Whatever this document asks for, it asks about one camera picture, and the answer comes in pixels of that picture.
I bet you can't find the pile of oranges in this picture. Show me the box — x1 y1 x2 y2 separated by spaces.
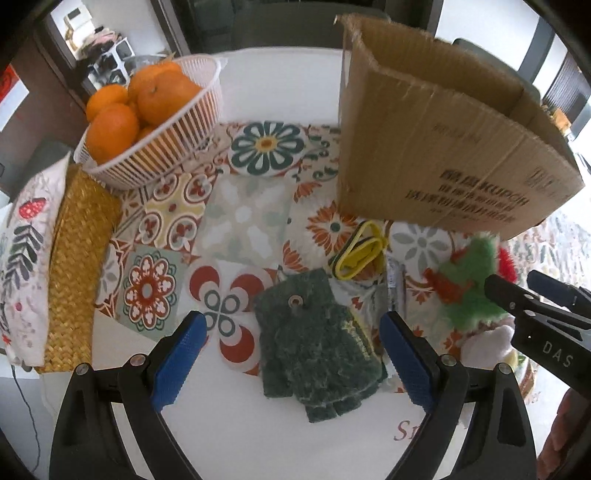
86 62 204 166

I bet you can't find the pile of pink clothes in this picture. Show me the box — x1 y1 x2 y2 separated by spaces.
76 28 123 56

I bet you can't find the brown cardboard box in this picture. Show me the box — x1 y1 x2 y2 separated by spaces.
335 13 585 241

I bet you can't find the white shoe shelf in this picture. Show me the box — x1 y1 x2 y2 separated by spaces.
83 39 139 88

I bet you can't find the dark glass door cabinet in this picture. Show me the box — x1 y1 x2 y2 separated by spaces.
154 0 444 51

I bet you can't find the person's right hand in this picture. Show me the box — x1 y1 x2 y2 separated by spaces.
539 388 584 480

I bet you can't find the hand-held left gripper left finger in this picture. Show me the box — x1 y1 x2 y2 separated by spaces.
48 310 208 480

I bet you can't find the white wall panel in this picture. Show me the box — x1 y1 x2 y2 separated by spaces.
62 7 93 31

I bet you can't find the white tablecloth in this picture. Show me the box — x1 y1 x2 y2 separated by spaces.
39 48 546 480

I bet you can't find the grey pen tool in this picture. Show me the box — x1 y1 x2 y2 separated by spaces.
355 256 409 333

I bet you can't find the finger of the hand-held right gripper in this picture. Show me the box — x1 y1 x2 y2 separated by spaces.
527 270 591 320
484 274 546 320

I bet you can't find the dark green knit glove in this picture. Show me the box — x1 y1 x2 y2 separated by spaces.
254 268 389 423

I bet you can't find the yellow woven straw mat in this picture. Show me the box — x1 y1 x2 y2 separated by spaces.
36 164 123 374

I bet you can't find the colourful patterned table mat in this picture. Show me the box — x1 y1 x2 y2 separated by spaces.
95 121 591 407

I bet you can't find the narrow dark grey chair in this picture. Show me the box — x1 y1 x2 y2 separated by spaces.
450 37 542 104

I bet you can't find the wide dark grey chair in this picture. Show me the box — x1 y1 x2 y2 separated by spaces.
231 0 352 49

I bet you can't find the grey side chair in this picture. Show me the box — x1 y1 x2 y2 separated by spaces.
21 138 75 195

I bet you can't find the white plastic basket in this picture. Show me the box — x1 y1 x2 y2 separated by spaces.
74 54 228 190

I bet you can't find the thin dark cable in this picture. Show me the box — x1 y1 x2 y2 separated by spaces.
11 364 44 467

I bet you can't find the yellow black strap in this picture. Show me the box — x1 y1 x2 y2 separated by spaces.
329 220 387 280

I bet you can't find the green red fluffy toy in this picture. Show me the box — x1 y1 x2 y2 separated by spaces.
422 232 515 330

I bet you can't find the white cotton plush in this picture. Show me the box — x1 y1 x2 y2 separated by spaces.
462 323 515 370

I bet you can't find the floral printed white cloth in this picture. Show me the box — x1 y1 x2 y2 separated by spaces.
0 152 70 370

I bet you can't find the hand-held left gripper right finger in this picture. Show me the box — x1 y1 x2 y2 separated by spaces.
379 310 539 480

